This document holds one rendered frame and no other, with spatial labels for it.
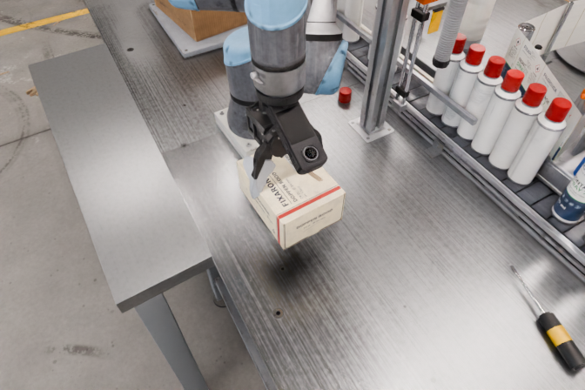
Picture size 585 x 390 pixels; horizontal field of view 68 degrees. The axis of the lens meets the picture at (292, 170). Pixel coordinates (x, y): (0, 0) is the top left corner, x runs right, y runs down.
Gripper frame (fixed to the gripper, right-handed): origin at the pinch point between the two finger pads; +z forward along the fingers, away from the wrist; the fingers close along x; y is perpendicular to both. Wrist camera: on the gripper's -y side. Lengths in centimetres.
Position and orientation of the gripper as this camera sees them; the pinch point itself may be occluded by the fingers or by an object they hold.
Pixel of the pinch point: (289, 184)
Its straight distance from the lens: 76.0
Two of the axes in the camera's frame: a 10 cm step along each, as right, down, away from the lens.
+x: -8.5, 3.9, -3.5
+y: -5.3, -6.2, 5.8
